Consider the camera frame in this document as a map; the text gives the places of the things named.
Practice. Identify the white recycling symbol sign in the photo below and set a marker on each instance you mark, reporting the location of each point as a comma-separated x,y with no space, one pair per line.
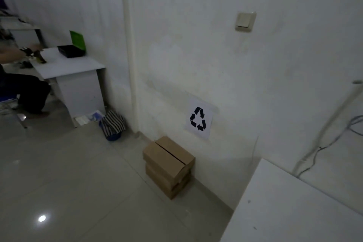
208,134

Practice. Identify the striped cloth bag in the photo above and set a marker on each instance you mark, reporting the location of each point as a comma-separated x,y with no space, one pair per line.
113,122

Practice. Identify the blue round object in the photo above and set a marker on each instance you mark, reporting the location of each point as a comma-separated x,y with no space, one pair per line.
114,137

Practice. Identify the white paper packet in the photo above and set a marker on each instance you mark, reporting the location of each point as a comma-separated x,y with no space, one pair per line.
88,118

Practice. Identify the white office desk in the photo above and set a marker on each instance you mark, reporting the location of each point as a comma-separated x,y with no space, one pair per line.
76,91

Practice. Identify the black case with green lid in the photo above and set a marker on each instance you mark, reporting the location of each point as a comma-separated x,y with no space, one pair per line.
71,51

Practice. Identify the white table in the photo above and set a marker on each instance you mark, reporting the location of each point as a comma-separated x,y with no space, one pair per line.
283,207

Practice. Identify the black desk gadget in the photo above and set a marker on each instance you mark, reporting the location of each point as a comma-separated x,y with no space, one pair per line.
39,59

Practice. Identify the blue chair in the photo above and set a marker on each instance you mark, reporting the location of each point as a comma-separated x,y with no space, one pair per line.
8,101

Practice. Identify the white vertical wall pipe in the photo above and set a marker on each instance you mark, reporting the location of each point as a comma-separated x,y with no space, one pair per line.
129,51

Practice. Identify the beige wall light switch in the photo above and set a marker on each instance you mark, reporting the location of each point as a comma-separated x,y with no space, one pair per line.
245,22

